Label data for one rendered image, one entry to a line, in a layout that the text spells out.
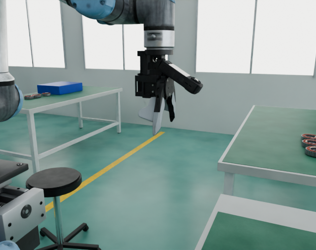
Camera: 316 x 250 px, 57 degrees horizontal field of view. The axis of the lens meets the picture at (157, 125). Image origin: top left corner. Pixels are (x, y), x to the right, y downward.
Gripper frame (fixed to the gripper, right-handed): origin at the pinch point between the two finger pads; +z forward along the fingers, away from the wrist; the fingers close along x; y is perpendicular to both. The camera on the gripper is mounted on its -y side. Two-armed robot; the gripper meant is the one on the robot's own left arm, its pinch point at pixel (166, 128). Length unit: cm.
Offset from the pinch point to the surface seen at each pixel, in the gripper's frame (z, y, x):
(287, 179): 44, -40, -80
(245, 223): 40, -22, -27
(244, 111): 75, -3, -398
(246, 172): 44, -19, -81
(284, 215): 40, -35, -37
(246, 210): 40, -21, -36
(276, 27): -50, -38, -395
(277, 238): 40, -32, -21
